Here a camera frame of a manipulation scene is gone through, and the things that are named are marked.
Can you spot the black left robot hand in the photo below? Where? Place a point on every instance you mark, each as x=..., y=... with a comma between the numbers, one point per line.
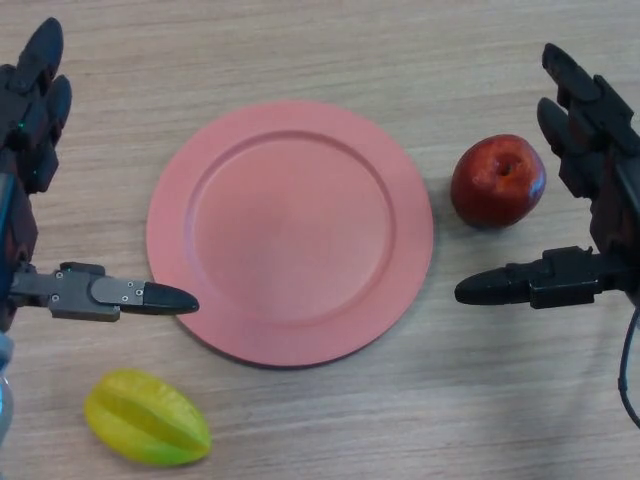
x=27, y=135

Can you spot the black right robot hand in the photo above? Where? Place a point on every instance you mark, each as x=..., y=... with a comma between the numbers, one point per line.
x=600, y=155

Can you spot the yellow starfruit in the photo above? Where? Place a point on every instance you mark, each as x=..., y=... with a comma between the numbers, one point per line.
x=147, y=420

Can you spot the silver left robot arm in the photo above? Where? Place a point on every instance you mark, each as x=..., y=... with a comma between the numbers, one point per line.
x=5, y=400

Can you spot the pink round plate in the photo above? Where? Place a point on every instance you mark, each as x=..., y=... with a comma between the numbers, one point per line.
x=290, y=235

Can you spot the red apple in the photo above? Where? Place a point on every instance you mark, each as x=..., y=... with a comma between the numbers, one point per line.
x=495, y=185

